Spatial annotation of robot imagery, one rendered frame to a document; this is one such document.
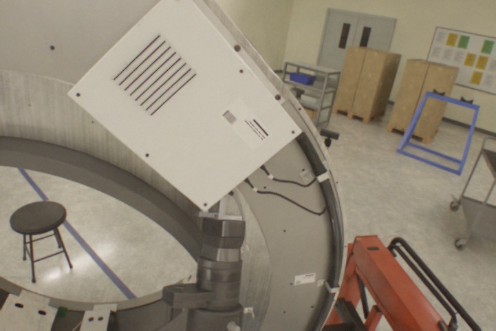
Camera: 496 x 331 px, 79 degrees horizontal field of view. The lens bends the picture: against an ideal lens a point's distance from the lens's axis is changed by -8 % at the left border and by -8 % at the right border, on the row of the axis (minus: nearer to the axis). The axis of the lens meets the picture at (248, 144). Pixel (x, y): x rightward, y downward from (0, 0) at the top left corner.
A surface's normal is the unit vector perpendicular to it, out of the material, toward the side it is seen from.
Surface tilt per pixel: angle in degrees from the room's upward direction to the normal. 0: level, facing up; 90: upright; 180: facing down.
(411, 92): 90
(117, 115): 90
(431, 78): 90
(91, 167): 22
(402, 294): 0
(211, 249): 65
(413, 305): 0
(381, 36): 90
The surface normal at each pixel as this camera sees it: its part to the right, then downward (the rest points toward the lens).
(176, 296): 0.29, -0.16
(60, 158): 0.40, -0.86
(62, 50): 0.18, 0.41
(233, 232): 0.63, -0.10
